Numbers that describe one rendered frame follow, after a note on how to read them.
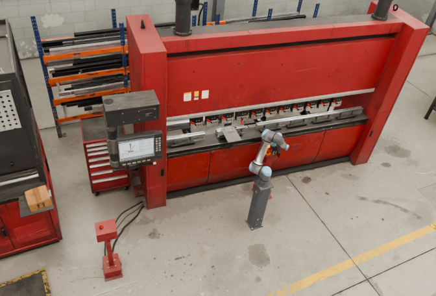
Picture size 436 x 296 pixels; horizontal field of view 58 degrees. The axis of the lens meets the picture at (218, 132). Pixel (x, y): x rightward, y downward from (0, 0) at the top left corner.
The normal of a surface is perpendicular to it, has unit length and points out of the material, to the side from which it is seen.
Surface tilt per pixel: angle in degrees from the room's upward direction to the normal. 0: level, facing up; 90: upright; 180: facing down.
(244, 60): 90
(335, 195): 0
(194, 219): 0
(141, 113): 90
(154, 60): 90
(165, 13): 90
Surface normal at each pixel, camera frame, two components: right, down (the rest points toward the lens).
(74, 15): 0.42, 0.61
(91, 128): 0.09, -0.76
